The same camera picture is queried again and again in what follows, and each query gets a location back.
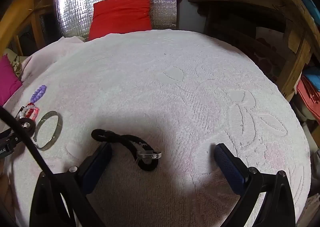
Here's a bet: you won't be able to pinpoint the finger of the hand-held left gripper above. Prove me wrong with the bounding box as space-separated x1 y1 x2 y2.
0 128 22 147

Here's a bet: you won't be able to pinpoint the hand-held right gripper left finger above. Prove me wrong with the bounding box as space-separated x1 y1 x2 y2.
30 142 113 227

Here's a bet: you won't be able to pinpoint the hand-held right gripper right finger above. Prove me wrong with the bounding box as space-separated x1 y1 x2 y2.
214 143 297 227

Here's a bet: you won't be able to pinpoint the white pearl bracelet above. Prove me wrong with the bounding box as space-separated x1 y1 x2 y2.
17 106 33 119

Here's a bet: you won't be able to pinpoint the red bead bracelet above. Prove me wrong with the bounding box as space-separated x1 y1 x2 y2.
26 103 40 120

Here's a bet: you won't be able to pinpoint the black cord bracelet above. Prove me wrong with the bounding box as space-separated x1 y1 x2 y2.
91 129 162 172

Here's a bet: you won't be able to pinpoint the metal bangle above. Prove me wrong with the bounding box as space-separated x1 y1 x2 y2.
34 111 62 151

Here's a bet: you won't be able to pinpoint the purple bead bracelet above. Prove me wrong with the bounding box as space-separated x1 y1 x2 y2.
30 84 48 103

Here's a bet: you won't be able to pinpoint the magenta cushion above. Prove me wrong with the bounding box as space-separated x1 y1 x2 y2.
0 55 23 106

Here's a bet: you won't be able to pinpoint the cream sofa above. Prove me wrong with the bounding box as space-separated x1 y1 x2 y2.
2 47 16 63

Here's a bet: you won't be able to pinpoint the pale pink sheet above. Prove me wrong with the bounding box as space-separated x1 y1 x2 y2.
21 36 87 82

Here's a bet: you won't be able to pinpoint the coral folders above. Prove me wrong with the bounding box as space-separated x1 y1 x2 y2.
297 77 320 119

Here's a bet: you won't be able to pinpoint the white textured blanket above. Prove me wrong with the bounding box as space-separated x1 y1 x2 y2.
5 29 313 227

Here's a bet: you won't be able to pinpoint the wooden table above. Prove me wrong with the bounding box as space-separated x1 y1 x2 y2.
0 0 63 56

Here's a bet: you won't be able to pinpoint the flower print paper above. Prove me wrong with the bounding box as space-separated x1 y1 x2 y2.
255 27 286 75

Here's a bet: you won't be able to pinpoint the silver insulation sheet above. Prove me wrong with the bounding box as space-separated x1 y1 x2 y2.
53 0 177 42

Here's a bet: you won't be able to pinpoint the red cushion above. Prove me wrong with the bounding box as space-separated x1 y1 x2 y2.
88 0 153 41

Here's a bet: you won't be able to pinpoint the wooden shelf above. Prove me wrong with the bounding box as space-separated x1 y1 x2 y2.
184 0 320 102

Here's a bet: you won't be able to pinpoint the black cable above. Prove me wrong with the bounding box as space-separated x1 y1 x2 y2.
0 105 107 227

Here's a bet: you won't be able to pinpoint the beige knotted cord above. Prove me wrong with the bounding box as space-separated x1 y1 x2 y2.
10 54 23 77

